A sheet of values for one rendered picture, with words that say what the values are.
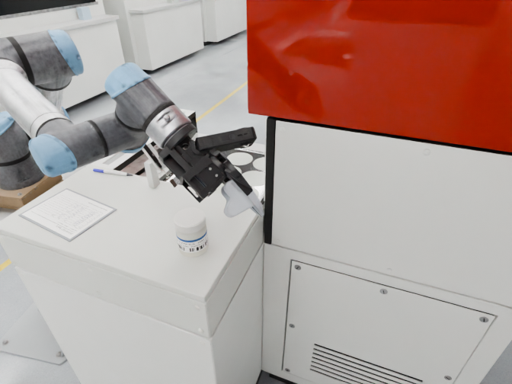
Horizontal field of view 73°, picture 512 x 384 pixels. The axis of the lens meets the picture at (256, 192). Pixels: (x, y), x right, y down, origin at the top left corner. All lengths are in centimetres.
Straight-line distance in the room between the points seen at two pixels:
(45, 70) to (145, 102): 44
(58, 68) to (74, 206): 36
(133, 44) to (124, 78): 514
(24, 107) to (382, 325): 108
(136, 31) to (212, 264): 515
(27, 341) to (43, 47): 147
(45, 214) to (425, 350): 116
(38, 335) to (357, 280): 158
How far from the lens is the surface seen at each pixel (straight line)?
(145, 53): 576
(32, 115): 77
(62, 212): 107
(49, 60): 103
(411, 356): 129
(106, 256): 88
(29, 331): 214
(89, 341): 127
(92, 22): 486
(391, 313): 114
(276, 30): 78
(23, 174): 143
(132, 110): 65
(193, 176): 60
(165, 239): 88
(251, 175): 121
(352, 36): 75
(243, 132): 64
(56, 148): 68
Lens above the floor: 154
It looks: 35 degrees down
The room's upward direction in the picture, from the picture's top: straight up
